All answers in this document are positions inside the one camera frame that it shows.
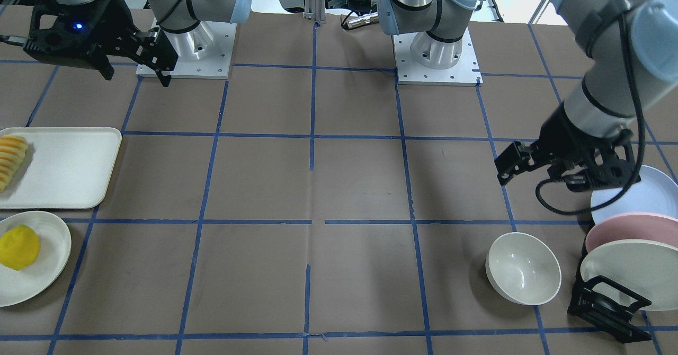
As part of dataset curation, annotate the yellow lemon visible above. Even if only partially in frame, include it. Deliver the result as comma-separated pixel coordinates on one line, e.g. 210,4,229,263
1,225,41,271

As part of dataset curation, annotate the light blue plate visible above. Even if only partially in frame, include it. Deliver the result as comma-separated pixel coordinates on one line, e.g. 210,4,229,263
592,165,677,223

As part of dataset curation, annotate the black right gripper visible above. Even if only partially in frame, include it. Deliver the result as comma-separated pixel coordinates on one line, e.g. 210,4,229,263
23,0,179,87

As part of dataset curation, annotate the silver cylindrical connector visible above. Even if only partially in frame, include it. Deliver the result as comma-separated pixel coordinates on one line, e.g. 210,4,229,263
341,12,379,31

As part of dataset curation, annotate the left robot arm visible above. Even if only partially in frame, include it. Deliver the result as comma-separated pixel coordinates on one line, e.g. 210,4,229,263
376,0,676,192

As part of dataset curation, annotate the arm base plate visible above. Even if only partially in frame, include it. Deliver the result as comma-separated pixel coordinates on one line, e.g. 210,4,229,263
167,21,239,79
392,29,484,86

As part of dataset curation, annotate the pink plate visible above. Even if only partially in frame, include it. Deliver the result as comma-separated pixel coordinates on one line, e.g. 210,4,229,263
584,212,677,252

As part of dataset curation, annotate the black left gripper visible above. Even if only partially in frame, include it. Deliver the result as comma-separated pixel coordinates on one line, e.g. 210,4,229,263
494,106,640,192

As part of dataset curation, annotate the white rectangular tray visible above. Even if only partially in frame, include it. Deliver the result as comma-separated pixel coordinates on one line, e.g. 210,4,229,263
1,127,122,210

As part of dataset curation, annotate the cream plate in rack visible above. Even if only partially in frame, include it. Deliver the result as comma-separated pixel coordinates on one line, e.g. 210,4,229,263
579,239,677,311

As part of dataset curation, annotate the white deep bowl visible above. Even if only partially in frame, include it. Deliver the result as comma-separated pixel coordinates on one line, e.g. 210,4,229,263
485,232,562,305

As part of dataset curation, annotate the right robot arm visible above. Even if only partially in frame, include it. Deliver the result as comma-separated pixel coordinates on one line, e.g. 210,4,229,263
2,0,252,87

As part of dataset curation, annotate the black dish rack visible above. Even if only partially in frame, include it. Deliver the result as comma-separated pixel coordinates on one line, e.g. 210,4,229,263
567,244,652,344

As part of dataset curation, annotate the sliced orange bread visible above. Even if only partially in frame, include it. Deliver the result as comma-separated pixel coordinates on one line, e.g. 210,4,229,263
1,135,29,192

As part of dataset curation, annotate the white shallow plate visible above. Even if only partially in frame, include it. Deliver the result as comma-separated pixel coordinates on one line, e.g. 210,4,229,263
1,211,71,307

